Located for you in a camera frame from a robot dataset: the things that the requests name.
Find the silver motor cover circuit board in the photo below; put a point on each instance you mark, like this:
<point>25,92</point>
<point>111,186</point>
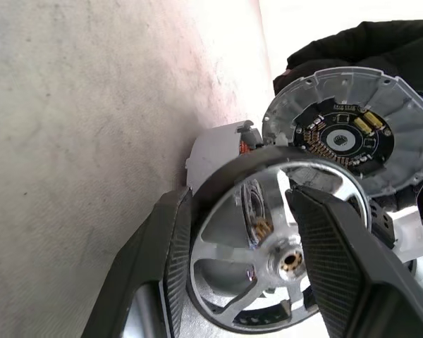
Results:
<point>338,91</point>

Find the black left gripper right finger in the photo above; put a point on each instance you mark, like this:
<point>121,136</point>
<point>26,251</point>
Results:
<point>349,274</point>

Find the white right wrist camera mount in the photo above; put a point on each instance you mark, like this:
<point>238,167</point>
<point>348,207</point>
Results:
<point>412,239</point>

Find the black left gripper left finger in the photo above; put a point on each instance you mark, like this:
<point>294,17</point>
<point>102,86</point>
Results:
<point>151,267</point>

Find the silver spoked rotor black rim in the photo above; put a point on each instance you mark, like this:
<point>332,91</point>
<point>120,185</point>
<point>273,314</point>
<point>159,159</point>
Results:
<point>229,169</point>

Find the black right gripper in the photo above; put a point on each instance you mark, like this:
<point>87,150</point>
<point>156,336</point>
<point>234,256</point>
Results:
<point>382,223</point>

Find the silver motor housing copper coils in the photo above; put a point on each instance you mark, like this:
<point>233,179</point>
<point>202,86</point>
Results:
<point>211,155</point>

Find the dark rounded black shape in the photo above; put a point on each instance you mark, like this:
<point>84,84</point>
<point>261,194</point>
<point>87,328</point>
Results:
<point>373,45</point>

